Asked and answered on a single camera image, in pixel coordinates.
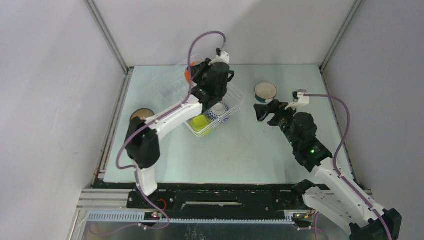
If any blue patterned bowl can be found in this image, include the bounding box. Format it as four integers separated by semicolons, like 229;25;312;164
206;102;230;124

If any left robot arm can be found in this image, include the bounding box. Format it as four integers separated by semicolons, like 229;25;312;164
124;58;235;208

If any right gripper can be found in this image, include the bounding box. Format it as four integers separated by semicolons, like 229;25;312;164
254;99;301;149

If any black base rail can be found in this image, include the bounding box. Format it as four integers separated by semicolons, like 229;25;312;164
126;183;315;220

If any green bowl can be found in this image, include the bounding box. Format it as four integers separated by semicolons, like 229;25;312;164
189;115;212;137

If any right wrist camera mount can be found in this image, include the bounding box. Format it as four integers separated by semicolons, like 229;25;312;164
284;89;310;110

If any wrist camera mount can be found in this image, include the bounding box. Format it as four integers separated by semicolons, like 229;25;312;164
209;48;230;65
284;89;310;110

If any teal blue bowl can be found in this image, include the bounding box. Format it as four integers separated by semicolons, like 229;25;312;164
254;82;278;104

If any grey cable duct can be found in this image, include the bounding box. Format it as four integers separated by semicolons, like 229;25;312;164
86;211;306;224

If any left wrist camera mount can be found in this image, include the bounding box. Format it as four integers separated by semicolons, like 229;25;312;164
209;48;230;65

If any dark bowl beige inside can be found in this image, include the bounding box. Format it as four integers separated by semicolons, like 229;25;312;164
130;108;155;121

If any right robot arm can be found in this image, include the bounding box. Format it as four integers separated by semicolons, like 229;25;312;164
253;100;402;240

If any orange bowl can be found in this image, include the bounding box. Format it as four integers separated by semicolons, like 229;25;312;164
184;60;201;85

